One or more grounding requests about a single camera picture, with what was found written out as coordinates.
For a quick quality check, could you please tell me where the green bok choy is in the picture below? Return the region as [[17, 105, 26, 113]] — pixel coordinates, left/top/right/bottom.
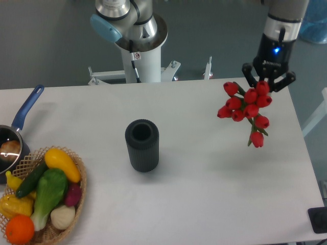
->
[[31, 168, 68, 231]]

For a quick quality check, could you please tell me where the black device at edge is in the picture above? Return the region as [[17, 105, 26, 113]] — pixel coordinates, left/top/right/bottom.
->
[[308, 207, 327, 234]]

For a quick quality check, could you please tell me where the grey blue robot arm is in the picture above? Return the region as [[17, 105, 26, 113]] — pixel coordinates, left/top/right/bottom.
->
[[90, 1, 309, 92]]

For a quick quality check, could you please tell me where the yellow corn cob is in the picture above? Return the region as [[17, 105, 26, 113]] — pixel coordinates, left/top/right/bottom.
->
[[1, 194, 34, 219]]

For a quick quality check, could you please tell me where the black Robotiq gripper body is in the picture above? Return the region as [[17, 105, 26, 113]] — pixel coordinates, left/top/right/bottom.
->
[[253, 34, 295, 80]]

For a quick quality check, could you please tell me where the orange fruit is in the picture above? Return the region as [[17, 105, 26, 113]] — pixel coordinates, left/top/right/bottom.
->
[[5, 215, 34, 244]]

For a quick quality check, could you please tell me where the red tulip bouquet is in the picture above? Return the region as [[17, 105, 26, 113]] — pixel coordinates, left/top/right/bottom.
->
[[217, 81, 272, 148]]

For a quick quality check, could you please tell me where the blue handled saucepan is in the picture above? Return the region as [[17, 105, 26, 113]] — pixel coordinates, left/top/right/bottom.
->
[[1, 85, 44, 184]]

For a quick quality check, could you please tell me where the yellow squash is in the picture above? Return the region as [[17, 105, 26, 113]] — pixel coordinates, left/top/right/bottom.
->
[[44, 148, 81, 183]]

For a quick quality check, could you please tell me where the dark grey ribbed vase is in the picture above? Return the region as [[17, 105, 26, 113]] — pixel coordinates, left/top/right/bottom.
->
[[125, 119, 159, 173]]

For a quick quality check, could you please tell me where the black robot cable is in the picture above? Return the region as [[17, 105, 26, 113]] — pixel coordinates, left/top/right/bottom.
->
[[129, 39, 142, 83]]

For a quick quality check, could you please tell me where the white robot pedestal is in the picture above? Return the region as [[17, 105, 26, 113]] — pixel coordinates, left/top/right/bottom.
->
[[90, 13, 181, 83]]

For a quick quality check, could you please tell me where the white garlic bulb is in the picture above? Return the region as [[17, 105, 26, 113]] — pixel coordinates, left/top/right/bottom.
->
[[51, 205, 75, 230]]

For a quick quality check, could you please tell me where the blue water bottle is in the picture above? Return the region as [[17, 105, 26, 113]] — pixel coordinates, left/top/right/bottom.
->
[[299, 0, 326, 44]]

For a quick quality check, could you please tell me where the white frame leg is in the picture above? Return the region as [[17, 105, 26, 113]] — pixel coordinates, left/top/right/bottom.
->
[[301, 87, 326, 137]]

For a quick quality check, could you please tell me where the purple red onion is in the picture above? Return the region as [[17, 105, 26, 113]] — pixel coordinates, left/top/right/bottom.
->
[[64, 183, 82, 207]]

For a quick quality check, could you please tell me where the brown bread roll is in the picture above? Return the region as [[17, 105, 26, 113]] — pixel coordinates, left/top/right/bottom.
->
[[1, 140, 20, 163]]

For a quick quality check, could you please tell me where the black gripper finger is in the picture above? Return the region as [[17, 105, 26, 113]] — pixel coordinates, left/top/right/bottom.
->
[[242, 63, 261, 88], [268, 71, 296, 92]]

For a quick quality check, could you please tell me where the green cucumber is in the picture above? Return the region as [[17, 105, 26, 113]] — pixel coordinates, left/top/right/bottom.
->
[[15, 161, 49, 198]]

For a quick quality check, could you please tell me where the yellow banana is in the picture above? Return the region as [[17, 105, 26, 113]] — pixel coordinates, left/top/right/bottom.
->
[[5, 171, 36, 200]]

